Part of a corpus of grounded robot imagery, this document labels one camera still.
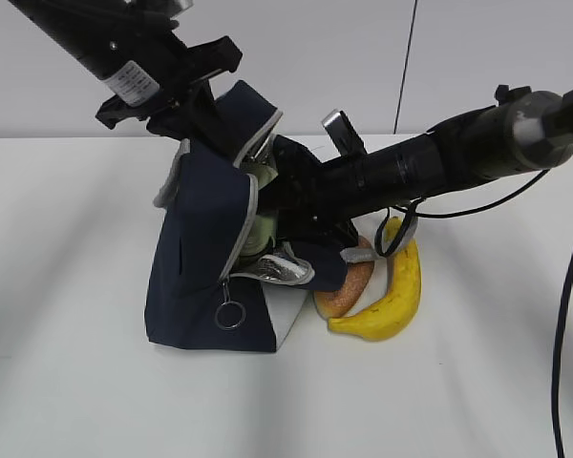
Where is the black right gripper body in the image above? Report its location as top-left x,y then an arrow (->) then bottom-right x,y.
262,135 -> 364,249

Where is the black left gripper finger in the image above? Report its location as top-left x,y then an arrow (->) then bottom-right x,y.
184,81 -> 239,163
146,107 -> 205,141

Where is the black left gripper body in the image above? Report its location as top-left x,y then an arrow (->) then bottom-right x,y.
95,29 -> 243,129

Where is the green lidded glass container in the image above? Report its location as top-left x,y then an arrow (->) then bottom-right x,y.
241,162 -> 278,257

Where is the brown bread roll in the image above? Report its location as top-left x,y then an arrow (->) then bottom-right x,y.
314,260 -> 374,320

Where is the yellow banana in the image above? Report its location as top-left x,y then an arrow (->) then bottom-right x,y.
328,236 -> 422,342

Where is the navy blue lunch bag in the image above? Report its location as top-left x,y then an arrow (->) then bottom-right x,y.
144,81 -> 347,353

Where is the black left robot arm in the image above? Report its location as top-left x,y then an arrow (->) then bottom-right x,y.
13,0 -> 243,160

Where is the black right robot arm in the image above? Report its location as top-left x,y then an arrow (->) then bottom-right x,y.
258,85 -> 573,247

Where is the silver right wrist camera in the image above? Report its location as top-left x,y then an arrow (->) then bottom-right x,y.
321,110 -> 367,156

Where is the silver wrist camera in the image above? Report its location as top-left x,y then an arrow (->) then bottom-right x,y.
126,0 -> 194,30
321,110 -> 367,156

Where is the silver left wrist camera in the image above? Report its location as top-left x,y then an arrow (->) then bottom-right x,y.
126,0 -> 194,30

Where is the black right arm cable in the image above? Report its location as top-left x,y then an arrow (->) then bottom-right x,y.
371,169 -> 573,458

